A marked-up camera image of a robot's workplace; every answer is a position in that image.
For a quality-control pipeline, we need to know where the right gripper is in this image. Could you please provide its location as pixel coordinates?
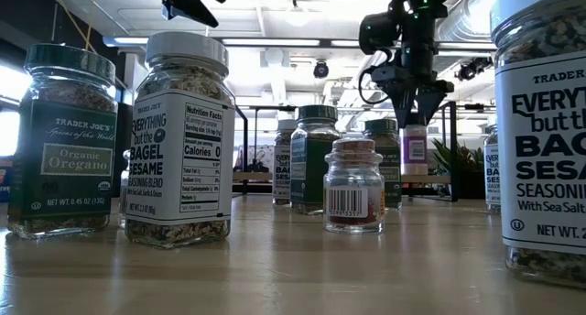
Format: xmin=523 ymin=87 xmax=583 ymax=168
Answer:
xmin=388 ymin=49 xmax=455 ymax=130

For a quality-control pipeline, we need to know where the purple-label jar black lid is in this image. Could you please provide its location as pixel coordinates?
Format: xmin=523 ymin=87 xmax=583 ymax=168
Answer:
xmin=401 ymin=124 xmax=430 ymax=177

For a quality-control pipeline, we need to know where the green-lid glass spice jar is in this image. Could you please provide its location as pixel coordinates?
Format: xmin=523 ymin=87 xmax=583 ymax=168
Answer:
xmin=363 ymin=118 xmax=403 ymax=211
xmin=289 ymin=104 xmax=342 ymax=216

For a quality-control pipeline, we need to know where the bagel seasoning jar white lid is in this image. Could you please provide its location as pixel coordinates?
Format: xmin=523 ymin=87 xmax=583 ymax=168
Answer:
xmin=489 ymin=0 xmax=586 ymax=291
xmin=272 ymin=118 xmax=298 ymax=206
xmin=483 ymin=125 xmax=503 ymax=215
xmin=124 ymin=30 xmax=236 ymax=251

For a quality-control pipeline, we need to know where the oregano jar green lid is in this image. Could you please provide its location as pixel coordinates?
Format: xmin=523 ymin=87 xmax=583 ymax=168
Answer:
xmin=6 ymin=43 xmax=119 ymax=241

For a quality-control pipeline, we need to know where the ceiling light strip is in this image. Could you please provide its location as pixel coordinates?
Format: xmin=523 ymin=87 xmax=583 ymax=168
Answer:
xmin=103 ymin=36 xmax=148 ymax=47
xmin=222 ymin=38 xmax=321 ymax=48
xmin=437 ymin=42 xmax=496 ymax=50
xmin=330 ymin=39 xmax=367 ymax=49

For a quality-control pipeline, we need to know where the black ceiling spotlight cluster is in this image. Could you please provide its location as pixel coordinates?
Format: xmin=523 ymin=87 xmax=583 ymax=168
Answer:
xmin=455 ymin=57 xmax=494 ymax=82

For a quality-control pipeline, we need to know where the succulent plant in black pot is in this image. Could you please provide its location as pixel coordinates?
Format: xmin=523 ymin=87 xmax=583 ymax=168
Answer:
xmin=429 ymin=137 xmax=487 ymax=201

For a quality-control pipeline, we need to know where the bright window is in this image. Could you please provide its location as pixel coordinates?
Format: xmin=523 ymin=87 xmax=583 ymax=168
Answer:
xmin=0 ymin=65 xmax=22 ymax=157

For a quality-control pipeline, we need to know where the blue plastic wrap box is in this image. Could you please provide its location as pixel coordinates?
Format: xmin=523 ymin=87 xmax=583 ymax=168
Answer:
xmin=0 ymin=157 xmax=14 ymax=202

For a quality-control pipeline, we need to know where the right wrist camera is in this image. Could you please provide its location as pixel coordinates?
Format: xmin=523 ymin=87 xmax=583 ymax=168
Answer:
xmin=369 ymin=65 xmax=400 ymax=86

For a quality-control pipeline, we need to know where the black background camera stand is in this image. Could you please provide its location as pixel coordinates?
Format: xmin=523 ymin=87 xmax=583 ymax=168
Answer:
xmin=459 ymin=103 xmax=496 ymax=114

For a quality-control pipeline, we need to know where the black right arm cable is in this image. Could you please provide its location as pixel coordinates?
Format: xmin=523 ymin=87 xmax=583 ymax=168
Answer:
xmin=357 ymin=65 xmax=390 ymax=106

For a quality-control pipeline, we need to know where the silver ventilation duct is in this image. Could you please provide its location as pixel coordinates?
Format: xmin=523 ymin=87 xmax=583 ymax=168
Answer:
xmin=434 ymin=0 xmax=512 ymax=83

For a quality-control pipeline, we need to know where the black round ceiling camera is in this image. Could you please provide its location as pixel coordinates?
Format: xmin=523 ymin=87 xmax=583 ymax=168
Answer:
xmin=312 ymin=60 xmax=330 ymax=81

